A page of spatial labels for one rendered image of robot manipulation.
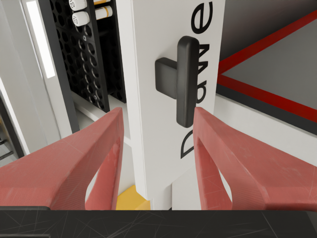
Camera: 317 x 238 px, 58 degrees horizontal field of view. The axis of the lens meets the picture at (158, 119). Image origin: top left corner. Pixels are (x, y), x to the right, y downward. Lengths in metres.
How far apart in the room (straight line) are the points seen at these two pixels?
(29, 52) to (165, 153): 0.17
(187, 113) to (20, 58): 0.18
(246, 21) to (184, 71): 0.44
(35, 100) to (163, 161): 0.16
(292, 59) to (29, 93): 0.43
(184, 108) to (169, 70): 0.03
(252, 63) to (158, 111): 0.31
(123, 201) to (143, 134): 0.28
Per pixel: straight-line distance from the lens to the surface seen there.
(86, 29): 0.32
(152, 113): 0.25
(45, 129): 0.37
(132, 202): 0.51
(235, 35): 0.61
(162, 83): 0.23
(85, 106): 0.42
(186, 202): 0.60
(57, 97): 0.36
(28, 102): 0.35
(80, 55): 0.35
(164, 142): 0.28
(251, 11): 0.64
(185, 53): 0.20
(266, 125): 0.38
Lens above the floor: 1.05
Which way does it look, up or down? 34 degrees down
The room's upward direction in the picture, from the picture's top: 121 degrees counter-clockwise
